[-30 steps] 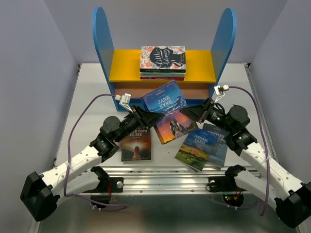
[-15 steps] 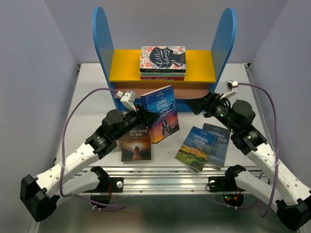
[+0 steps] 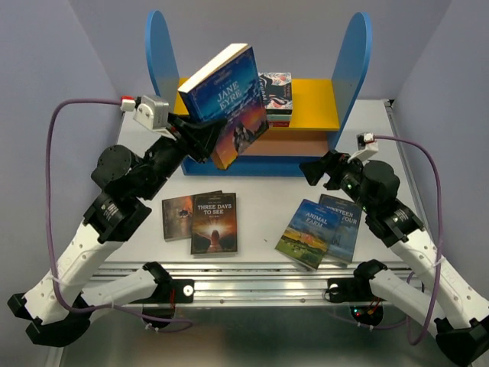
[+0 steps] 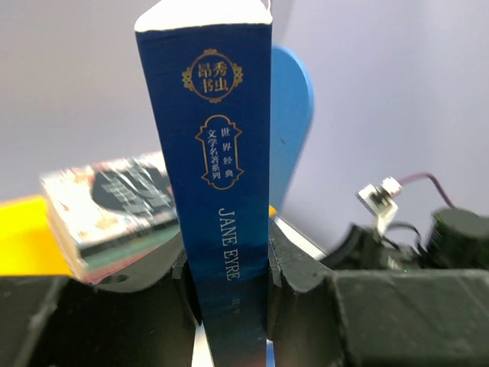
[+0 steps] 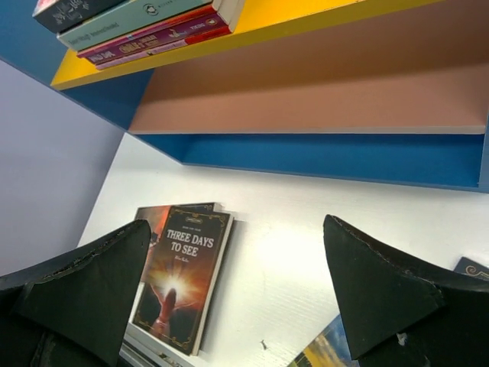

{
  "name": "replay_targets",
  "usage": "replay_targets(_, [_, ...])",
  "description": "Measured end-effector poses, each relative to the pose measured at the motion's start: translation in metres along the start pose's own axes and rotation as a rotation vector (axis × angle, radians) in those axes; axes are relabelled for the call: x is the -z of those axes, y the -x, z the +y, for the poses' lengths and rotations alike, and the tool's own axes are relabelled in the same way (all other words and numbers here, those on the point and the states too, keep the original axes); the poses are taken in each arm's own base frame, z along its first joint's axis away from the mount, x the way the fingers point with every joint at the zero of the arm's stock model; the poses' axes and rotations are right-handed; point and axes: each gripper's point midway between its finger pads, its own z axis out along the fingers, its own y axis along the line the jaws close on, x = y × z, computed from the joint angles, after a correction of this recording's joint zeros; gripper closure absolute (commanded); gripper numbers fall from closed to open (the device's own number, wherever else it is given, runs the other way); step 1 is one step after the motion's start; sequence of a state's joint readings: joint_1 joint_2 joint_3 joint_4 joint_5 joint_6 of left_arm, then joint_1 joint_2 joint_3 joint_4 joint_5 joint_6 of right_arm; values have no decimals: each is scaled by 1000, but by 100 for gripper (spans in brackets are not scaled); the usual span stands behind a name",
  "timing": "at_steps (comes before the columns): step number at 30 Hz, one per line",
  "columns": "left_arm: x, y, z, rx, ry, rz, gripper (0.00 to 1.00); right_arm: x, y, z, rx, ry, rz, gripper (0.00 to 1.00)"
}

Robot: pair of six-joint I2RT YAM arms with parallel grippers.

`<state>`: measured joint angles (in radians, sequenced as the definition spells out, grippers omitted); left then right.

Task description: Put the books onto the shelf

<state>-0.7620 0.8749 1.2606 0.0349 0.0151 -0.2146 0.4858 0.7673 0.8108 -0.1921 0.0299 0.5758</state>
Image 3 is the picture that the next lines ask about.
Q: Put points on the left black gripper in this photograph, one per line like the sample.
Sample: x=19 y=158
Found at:
x=200 y=137

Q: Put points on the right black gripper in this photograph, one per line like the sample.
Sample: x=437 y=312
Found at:
x=335 y=163

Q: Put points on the Jane Eyre blue book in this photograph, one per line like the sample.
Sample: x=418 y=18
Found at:
x=228 y=87

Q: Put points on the Animal Farm book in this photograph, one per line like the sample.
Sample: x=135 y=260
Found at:
x=307 y=237

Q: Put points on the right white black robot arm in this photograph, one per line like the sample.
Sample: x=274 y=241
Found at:
x=459 y=321

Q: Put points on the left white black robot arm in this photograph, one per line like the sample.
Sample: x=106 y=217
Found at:
x=62 y=306

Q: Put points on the red spine book in stack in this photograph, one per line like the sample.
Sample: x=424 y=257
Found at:
x=279 y=124

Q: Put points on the green spine book in stack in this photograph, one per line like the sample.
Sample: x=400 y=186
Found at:
x=279 y=117

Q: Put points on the blue yellow wooden bookshelf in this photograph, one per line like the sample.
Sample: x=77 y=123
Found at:
x=321 y=108

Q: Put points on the dark brown book underneath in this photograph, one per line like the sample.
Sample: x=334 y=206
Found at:
x=177 y=216

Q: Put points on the Nineteen Eighty-Four blue book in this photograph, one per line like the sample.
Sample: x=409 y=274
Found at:
x=342 y=245

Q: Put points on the Three Days To See book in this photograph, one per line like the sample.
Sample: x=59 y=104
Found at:
x=214 y=229

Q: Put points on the Little Women floral book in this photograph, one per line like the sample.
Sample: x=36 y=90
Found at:
x=276 y=91

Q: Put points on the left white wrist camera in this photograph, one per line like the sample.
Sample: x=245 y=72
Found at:
x=150 y=112

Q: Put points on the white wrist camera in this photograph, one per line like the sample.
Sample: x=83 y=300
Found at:
x=367 y=147
x=150 y=112

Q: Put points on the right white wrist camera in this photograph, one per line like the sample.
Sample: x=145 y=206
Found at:
x=367 y=147

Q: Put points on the aluminium rail frame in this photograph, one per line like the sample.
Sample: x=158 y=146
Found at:
x=257 y=276

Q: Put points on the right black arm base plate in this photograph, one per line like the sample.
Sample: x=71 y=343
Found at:
x=356 y=289

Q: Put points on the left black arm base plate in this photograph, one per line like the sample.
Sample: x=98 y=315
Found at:
x=176 y=291

